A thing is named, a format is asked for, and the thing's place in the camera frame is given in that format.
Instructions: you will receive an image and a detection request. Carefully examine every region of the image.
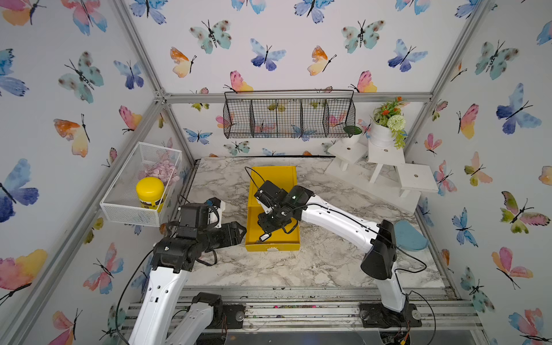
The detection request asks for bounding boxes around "yellow plastic drawer cabinet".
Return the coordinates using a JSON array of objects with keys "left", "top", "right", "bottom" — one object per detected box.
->
[{"left": 245, "top": 166, "right": 298, "bottom": 229}]

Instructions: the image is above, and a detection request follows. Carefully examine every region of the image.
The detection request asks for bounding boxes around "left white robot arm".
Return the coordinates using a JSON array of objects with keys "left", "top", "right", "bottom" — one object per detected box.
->
[{"left": 126, "top": 198, "right": 247, "bottom": 344}]

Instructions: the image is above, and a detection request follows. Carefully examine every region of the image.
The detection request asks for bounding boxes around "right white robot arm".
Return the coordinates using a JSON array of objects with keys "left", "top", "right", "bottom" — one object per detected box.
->
[{"left": 254, "top": 181, "right": 422, "bottom": 329}]

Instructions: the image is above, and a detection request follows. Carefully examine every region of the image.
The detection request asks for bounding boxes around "yellow lidded jar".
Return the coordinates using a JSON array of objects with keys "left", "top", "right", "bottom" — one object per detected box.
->
[{"left": 136, "top": 177, "right": 165, "bottom": 213}]

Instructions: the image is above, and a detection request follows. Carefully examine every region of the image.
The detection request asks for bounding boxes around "pink flower bunch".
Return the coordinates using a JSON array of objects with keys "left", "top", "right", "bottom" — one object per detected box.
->
[{"left": 145, "top": 160, "right": 180, "bottom": 185}]

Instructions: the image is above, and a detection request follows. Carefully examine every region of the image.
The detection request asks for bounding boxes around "small white pot green plant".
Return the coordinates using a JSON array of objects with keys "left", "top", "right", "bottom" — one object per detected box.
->
[{"left": 342, "top": 126, "right": 364, "bottom": 146}]

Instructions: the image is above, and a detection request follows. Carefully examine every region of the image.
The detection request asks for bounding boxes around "white tiered step shelf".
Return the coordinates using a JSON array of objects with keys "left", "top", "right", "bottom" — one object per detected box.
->
[{"left": 325, "top": 141, "right": 438, "bottom": 214}]

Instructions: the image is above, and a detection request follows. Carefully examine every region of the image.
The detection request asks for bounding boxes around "teal paddle board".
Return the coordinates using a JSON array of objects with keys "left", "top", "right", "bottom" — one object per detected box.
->
[{"left": 394, "top": 220, "right": 429, "bottom": 252}]

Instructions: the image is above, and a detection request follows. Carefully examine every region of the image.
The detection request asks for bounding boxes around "white pot with flowers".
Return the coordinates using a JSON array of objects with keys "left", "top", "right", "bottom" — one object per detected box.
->
[{"left": 369, "top": 96, "right": 408, "bottom": 150}]

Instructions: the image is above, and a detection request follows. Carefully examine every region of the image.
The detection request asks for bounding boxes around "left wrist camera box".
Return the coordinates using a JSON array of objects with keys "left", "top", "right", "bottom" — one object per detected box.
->
[{"left": 206, "top": 198, "right": 226, "bottom": 229}]

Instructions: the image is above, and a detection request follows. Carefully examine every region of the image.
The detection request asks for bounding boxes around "black wire wall basket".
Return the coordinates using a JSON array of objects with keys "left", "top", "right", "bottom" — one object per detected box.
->
[{"left": 217, "top": 90, "right": 357, "bottom": 142}]

